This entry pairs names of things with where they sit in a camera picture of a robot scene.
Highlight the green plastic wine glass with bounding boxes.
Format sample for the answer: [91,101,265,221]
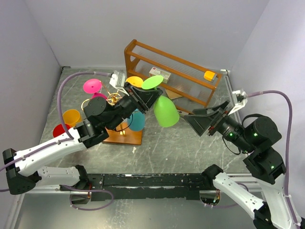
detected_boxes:
[142,75,180,128]

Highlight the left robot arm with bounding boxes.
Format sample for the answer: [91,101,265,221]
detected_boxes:
[2,83,163,195]

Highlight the pink plastic wine glass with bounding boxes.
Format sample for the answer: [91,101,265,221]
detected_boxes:
[83,79,107,100]

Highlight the aluminium frame rail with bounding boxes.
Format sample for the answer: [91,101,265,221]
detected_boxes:
[221,69,269,193]

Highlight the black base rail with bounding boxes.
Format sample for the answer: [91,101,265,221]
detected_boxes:
[73,173,216,200]

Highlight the gold wire glass rack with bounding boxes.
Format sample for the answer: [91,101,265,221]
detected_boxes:
[81,83,127,135]

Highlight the yellow plastic wine glass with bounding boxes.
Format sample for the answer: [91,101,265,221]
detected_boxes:
[126,76,143,88]

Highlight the wooden rack base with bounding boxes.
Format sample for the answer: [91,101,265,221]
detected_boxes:
[103,128,143,145]

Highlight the blue plastic wine glass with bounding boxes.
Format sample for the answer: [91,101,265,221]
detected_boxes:
[127,109,145,131]

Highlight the wooden shelf rack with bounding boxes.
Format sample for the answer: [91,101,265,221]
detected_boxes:
[124,39,222,107]

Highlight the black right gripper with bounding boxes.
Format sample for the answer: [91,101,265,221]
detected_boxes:
[183,99,254,153]

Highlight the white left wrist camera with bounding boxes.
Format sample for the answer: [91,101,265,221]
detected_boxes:
[109,71,127,94]

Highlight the small white card box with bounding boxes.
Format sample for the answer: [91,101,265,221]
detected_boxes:
[149,67,171,83]

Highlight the red plastic wine glass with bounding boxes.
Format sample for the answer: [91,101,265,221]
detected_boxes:
[52,124,65,138]

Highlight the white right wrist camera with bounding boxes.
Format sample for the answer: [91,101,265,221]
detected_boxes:
[229,89,247,115]

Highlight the yellow grey box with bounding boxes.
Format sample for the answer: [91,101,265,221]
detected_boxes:
[203,71,217,82]

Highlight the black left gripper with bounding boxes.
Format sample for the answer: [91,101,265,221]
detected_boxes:
[106,82,164,131]

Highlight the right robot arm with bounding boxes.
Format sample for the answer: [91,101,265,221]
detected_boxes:
[183,102,305,229]

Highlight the orange plastic wine glass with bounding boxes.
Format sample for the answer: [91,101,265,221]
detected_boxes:
[62,109,82,127]

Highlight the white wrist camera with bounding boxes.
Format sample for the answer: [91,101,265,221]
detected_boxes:
[109,71,127,94]
[229,89,247,115]

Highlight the tan cardboard piece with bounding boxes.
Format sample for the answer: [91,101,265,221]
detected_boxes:
[165,89,182,100]

